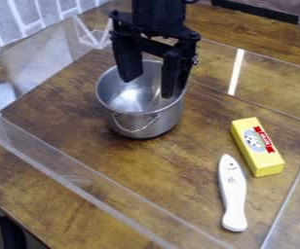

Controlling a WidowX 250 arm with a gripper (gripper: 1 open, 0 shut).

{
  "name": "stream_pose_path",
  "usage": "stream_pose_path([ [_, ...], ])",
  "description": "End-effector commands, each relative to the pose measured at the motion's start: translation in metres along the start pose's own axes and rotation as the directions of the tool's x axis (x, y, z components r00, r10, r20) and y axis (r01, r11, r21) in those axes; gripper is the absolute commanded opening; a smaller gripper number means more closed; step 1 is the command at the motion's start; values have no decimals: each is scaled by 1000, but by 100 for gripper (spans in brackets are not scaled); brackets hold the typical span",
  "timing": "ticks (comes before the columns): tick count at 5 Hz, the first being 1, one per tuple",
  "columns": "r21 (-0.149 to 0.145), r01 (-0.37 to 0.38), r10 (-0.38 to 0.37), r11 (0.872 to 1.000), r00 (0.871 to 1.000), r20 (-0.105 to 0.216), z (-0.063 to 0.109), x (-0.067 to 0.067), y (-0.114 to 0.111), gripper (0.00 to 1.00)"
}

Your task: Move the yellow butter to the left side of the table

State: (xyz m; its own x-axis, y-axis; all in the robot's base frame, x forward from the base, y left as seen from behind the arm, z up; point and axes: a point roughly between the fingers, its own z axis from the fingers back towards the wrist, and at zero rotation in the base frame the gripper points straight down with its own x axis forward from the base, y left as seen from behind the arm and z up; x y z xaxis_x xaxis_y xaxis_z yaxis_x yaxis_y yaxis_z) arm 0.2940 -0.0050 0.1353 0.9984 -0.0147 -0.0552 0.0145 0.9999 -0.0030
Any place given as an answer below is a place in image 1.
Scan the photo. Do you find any silver metal pot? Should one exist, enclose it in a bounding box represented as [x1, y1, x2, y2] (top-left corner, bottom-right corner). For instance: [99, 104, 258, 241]
[95, 59, 184, 139]

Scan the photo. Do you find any black bar at back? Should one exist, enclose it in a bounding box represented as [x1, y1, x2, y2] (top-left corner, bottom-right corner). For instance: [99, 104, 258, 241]
[210, 0, 300, 24]

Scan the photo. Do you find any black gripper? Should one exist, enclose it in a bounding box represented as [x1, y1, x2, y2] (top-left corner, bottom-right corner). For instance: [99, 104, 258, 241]
[109, 0, 200, 99]

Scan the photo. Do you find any grey white patterned curtain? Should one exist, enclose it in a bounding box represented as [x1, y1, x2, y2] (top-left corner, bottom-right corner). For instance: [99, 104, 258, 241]
[0, 0, 109, 50]

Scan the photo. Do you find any white wooden toy fish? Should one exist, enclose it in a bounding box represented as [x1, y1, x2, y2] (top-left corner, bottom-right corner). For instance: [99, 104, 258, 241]
[219, 154, 247, 232]

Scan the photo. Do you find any yellow butter block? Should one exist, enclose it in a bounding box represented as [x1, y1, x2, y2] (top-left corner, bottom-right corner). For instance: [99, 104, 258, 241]
[230, 117, 285, 177]

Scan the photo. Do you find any clear acrylic enclosure wall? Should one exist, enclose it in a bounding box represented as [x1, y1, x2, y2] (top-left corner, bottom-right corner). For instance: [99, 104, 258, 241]
[0, 13, 300, 249]

